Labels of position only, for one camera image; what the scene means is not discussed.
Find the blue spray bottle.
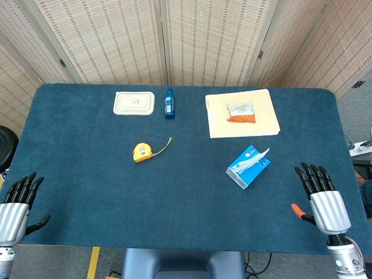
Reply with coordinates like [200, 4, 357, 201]
[164, 87, 176, 120]

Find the blue tissue box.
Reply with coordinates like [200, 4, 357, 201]
[226, 144, 272, 190]

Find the blue felt table cover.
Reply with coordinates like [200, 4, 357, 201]
[0, 83, 369, 255]

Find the white and orange snack packet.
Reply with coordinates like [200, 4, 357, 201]
[226, 101, 257, 124]

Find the yellow tape measure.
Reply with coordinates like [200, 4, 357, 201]
[133, 137, 173, 164]

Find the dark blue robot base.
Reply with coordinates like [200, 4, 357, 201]
[121, 248, 247, 279]

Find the black floor cable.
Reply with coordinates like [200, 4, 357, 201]
[243, 252, 273, 279]

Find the white power strip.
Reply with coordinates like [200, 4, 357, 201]
[348, 140, 372, 157]

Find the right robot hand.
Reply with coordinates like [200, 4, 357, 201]
[291, 162, 352, 235]

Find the woven folding screen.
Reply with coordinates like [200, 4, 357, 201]
[0, 0, 372, 137]

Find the black round stool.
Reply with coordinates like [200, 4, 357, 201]
[0, 125, 20, 174]

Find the cream manila folder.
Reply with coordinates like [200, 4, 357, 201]
[205, 88, 281, 140]

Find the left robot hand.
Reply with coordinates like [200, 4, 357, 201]
[0, 171, 51, 248]

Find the white lidded food container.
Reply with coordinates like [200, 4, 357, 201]
[113, 91, 156, 116]

